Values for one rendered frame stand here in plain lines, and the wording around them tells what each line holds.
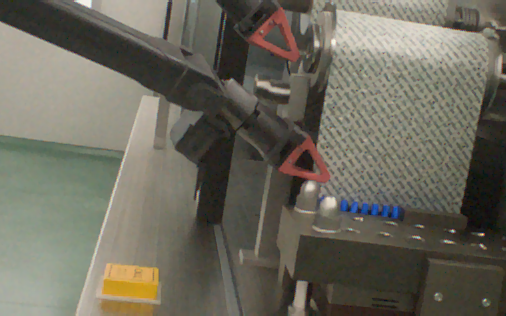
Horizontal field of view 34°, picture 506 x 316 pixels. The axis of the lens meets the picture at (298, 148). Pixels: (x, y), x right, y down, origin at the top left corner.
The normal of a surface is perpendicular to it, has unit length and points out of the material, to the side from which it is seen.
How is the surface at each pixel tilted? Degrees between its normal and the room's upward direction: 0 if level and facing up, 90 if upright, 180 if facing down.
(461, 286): 90
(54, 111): 90
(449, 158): 90
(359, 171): 90
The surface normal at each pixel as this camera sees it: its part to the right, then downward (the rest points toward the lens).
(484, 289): 0.15, 0.17
